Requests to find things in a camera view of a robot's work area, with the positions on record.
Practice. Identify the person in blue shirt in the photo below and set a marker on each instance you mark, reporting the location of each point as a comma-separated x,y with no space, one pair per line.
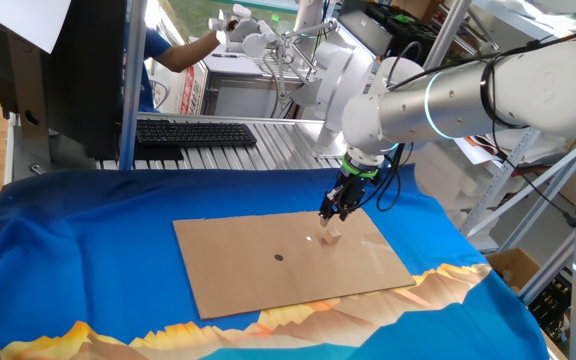
150,65

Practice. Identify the bare person hand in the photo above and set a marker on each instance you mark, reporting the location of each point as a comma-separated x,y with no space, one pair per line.
218,38

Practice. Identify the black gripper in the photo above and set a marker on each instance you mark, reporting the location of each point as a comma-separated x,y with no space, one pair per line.
350,192

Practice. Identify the brown cardboard box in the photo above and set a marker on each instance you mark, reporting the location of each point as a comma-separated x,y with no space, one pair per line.
513,260

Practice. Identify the loose paper sheets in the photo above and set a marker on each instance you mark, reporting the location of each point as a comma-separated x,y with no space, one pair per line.
483,150

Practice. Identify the white haptic device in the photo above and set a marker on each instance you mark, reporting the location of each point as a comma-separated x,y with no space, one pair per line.
340,85

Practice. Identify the blue mountain print cloth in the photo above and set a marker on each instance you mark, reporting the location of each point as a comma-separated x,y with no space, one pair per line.
68,250

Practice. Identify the bare person forearm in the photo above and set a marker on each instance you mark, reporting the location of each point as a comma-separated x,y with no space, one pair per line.
188,52

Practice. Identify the small wooden block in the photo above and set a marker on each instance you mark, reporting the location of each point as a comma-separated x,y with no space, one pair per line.
332,237

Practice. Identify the black computer monitor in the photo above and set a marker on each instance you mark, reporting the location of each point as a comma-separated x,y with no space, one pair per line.
83,75

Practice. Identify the black mouse pad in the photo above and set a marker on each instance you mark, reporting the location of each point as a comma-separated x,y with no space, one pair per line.
158,151

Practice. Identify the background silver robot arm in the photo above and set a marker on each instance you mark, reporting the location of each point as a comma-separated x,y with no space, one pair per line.
309,17

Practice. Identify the brown cardboard sheet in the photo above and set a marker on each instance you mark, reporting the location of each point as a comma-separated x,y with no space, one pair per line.
268,280

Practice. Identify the red white printed board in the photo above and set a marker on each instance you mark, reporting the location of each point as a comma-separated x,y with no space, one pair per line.
191,95

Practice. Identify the clear tape strip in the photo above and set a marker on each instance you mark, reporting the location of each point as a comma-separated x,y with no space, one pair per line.
375,252

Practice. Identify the black plastic crate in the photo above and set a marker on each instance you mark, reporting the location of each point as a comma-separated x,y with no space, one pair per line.
550,302

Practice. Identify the white foam block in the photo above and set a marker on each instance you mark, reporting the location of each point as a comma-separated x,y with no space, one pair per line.
443,175

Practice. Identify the grey metal cabinet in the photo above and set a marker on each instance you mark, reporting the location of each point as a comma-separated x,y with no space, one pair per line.
238,97

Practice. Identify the white metal shelf rack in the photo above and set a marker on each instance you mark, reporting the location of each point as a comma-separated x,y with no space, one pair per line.
505,172

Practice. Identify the black keyboard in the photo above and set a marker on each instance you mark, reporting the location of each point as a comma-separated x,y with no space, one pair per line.
193,134

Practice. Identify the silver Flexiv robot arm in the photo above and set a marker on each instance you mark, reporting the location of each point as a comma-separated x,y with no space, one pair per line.
543,90

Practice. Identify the white paper sheet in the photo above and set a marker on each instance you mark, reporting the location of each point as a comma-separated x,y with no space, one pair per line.
28,20

